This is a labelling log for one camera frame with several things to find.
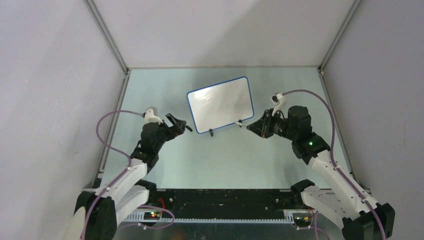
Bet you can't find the controller board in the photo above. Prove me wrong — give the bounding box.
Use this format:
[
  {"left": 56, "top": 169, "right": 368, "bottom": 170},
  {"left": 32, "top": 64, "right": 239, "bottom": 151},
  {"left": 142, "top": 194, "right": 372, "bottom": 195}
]
[
  {"left": 293, "top": 216, "right": 314, "bottom": 226},
  {"left": 143, "top": 211, "right": 162, "bottom": 221}
]

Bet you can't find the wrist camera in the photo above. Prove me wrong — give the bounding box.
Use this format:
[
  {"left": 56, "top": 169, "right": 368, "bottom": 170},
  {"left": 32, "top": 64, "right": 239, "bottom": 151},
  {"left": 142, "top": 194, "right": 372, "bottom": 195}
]
[
  {"left": 143, "top": 106, "right": 163, "bottom": 124},
  {"left": 270, "top": 92, "right": 287, "bottom": 116}
]

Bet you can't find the left controller board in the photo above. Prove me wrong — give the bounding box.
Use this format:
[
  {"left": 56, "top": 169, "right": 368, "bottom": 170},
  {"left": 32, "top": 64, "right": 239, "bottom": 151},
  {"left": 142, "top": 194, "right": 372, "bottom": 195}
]
[{"left": 143, "top": 211, "right": 162, "bottom": 221}]

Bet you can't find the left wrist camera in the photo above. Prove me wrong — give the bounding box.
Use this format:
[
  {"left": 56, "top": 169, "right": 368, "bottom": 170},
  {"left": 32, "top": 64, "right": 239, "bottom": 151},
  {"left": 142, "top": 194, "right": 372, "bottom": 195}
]
[{"left": 143, "top": 106, "right": 163, "bottom": 124}]

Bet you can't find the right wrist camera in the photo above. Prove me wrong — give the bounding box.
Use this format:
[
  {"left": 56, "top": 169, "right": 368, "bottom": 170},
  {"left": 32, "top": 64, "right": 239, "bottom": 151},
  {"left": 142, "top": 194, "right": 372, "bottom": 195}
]
[{"left": 270, "top": 92, "right": 287, "bottom": 116}]

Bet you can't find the purple cable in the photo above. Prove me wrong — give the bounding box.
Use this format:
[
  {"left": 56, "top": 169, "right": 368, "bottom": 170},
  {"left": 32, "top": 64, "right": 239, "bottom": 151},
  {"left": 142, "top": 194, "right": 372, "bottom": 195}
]
[
  {"left": 281, "top": 89, "right": 388, "bottom": 240},
  {"left": 79, "top": 110, "right": 176, "bottom": 240}
]

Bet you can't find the aluminium frame rail front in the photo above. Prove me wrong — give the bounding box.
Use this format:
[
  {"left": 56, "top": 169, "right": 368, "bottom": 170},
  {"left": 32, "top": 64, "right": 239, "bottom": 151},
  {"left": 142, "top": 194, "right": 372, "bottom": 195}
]
[{"left": 81, "top": 188, "right": 375, "bottom": 213}]

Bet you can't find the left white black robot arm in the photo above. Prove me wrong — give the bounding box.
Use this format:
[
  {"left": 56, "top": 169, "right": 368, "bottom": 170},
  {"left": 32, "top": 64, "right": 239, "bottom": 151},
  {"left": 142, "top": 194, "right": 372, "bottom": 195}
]
[{"left": 63, "top": 108, "right": 192, "bottom": 240}]

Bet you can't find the blue framed whiteboard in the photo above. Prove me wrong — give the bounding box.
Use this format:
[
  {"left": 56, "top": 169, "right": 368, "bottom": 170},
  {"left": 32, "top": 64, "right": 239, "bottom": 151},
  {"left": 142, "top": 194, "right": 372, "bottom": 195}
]
[{"left": 186, "top": 76, "right": 255, "bottom": 134}]

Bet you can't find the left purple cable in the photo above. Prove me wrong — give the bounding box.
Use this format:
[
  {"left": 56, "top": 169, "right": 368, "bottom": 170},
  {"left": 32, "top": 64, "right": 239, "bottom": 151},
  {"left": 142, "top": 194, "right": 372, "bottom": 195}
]
[{"left": 79, "top": 110, "right": 176, "bottom": 240}]

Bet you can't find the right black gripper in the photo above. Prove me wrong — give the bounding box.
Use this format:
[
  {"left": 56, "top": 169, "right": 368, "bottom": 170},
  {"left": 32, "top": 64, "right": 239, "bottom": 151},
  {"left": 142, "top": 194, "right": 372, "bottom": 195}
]
[{"left": 247, "top": 108, "right": 298, "bottom": 141}]

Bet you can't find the grey cable duct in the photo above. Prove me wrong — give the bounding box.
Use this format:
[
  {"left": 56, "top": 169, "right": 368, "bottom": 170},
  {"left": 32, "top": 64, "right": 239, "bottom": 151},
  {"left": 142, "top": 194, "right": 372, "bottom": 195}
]
[{"left": 123, "top": 211, "right": 295, "bottom": 224}]

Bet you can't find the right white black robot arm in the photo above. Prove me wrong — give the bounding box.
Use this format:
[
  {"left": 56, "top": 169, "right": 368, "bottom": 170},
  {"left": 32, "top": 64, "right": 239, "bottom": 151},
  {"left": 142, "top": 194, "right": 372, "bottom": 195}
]
[{"left": 246, "top": 106, "right": 395, "bottom": 240}]

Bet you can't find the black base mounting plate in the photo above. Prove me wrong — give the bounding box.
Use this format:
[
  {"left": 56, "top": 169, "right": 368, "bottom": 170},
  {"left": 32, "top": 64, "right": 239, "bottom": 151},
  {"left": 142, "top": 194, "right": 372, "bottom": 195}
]
[{"left": 147, "top": 189, "right": 315, "bottom": 220}]

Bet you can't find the right controller board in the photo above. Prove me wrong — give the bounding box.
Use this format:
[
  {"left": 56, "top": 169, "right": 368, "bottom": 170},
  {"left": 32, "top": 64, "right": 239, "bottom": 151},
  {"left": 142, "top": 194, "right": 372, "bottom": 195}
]
[{"left": 293, "top": 216, "right": 314, "bottom": 226}]

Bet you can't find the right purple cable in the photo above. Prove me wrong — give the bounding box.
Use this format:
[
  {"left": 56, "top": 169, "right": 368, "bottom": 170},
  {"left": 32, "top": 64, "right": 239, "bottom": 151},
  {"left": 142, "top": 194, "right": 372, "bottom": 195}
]
[{"left": 281, "top": 89, "right": 388, "bottom": 240}]

